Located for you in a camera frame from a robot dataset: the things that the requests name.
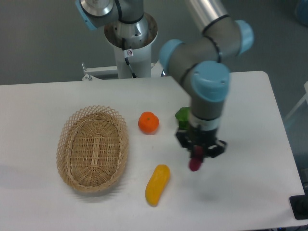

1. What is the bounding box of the purple sweet potato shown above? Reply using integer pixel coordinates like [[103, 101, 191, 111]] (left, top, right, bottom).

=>
[[189, 145, 203, 172]]

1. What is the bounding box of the orange tangerine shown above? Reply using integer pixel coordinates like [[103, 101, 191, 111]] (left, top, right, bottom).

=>
[[138, 112, 159, 134]]

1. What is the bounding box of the white frame right edge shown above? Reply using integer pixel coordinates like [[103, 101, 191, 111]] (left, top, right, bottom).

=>
[[283, 82, 308, 127]]

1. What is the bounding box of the yellow mango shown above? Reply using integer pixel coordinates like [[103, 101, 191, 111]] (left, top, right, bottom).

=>
[[145, 165, 171, 207]]

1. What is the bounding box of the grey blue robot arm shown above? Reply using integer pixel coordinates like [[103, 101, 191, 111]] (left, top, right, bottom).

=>
[[75, 0, 254, 164]]

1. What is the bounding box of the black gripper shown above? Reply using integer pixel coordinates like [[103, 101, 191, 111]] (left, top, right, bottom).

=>
[[175, 125, 227, 159]]

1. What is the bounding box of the woven wicker basket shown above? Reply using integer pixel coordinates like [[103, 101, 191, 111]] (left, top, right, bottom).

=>
[[56, 105, 129, 193]]

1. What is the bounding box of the black device at edge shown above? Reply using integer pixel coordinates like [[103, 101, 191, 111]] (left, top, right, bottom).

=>
[[289, 195, 308, 220]]

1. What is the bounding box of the green bok choy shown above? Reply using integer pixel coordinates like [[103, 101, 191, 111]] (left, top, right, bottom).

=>
[[175, 107, 190, 130]]

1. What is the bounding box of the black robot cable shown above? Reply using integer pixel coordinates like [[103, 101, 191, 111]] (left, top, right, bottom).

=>
[[121, 38, 138, 79]]

